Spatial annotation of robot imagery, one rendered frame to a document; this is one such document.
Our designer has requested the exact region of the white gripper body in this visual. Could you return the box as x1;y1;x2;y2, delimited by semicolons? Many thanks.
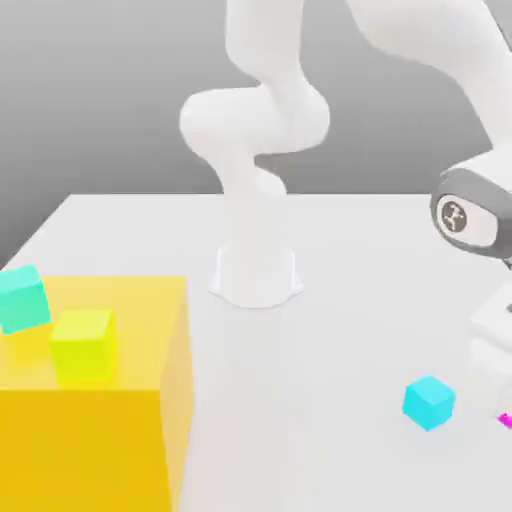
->
466;282;512;354

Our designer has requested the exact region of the small cyan cube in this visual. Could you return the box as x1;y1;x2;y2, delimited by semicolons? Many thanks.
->
401;374;458;434

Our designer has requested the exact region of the small lime yellow cube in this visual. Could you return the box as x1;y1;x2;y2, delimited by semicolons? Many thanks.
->
48;308;118;388

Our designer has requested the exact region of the small teal cube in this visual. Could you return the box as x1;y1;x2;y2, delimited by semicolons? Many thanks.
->
0;263;53;336

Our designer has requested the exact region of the large yellow box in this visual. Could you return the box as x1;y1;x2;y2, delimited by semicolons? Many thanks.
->
0;275;196;512

